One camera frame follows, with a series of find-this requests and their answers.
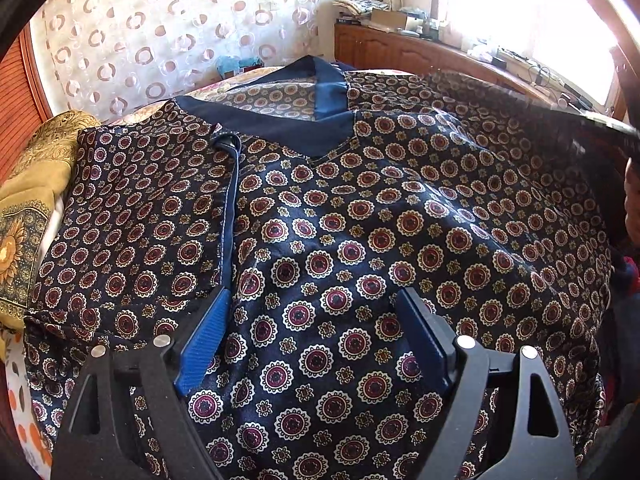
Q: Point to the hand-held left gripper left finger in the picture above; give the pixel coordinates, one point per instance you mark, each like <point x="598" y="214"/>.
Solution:
<point x="205" y="340"/>

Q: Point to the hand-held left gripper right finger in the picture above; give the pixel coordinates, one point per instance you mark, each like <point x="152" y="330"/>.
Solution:
<point x="425" y="340"/>

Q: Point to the navy medallion print shirt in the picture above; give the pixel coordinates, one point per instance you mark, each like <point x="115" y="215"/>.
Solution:
<point x="350" y="210"/>

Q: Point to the person's right forearm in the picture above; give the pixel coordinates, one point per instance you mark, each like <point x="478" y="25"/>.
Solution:
<point x="632" y="200"/>

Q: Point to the orange fruit print blanket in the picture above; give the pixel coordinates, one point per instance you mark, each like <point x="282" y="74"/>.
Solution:
<point x="25" y="410"/>

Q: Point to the yellow embroidered pillow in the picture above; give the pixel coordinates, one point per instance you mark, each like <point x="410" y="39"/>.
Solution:
<point x="30" y="185"/>

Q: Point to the floral blanket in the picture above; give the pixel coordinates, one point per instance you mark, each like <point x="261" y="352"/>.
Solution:
<point x="235" y="79"/>

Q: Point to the blue box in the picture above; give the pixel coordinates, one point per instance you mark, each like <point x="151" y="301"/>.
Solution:
<point x="230" y="64"/>

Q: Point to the wooden cabinet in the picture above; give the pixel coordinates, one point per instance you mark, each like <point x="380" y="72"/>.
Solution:
<point x="380" y="50"/>

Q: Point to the white circle pattern curtain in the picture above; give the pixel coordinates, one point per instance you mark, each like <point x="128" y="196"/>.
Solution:
<point x="150" y="35"/>

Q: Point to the wooden wardrobe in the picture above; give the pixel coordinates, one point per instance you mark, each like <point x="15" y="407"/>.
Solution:
<point x="20" y="85"/>

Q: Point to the cardboard box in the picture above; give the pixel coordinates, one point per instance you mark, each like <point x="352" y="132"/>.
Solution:
<point x="395" y="19"/>

